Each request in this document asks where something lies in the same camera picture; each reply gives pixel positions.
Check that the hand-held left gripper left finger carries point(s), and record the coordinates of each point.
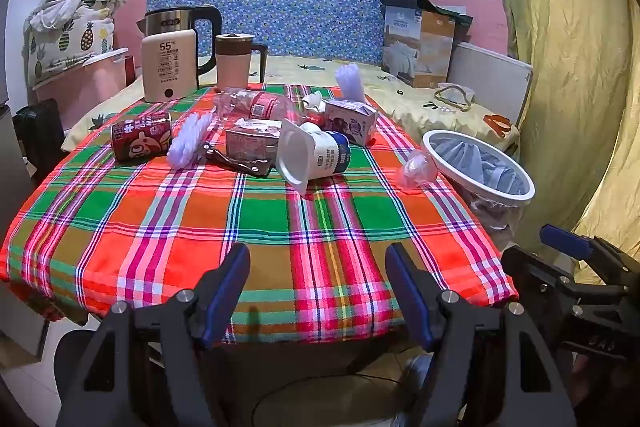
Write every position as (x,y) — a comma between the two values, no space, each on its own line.
(227,297)

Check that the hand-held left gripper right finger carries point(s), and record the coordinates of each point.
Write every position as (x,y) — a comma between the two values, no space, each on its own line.
(407,297)

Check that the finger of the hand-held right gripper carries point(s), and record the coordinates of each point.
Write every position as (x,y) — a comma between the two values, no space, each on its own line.
(562,240)
(530,272)

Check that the white trash bin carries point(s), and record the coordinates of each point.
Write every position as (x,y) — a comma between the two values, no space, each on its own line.
(475,159)

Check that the clear plastic wrapper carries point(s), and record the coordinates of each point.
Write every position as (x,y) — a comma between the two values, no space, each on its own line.
(415,169)

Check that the dark foil wrapper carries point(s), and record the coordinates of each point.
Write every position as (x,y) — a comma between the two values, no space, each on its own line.
(245,167)

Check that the pink drink carton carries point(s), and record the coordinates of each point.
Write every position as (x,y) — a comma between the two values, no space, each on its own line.
(250,142)

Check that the white yogurt cup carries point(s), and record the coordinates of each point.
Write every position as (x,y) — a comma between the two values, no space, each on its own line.
(320,154)

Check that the red drink can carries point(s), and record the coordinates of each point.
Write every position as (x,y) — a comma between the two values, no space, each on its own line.
(140,139)

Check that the purple drink carton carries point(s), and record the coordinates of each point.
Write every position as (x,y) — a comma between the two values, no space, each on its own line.
(350,122)

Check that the crushed clear plastic bottle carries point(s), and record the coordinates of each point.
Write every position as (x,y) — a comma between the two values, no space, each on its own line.
(260,104)

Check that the white tissue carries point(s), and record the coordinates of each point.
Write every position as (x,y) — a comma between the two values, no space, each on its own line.
(314,99)

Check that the clear plastic cups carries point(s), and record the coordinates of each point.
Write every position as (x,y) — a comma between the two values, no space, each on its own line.
(350,82)

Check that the plaid tablecloth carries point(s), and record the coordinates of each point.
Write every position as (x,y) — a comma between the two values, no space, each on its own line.
(150,217)

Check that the small orange item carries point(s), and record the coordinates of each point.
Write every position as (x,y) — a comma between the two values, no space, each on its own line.
(497,121)

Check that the white panel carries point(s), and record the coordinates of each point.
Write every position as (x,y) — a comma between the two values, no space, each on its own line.
(490,77)

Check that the yellow printed bedsheet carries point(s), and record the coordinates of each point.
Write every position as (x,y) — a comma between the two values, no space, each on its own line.
(415,107)

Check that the yellow curtain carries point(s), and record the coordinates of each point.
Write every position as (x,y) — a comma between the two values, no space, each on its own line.
(565,32)

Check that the grey cabinet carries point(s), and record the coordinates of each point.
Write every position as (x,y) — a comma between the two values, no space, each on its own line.
(15,207)

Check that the cardboard bedding box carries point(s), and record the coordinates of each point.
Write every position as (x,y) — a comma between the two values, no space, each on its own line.
(420,47)

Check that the steel and pink electric kettle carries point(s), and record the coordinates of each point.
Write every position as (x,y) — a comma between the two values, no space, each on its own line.
(170,57)

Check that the pink storage box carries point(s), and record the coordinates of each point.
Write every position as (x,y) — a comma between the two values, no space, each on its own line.
(85,92)

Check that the black suitcase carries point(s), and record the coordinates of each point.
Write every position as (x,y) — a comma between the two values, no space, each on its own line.
(40,132)

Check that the dark cloth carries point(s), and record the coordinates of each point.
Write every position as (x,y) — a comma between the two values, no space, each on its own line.
(400,1)

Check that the pineapple print quilt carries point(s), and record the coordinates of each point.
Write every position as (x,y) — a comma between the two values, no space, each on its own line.
(65,37)

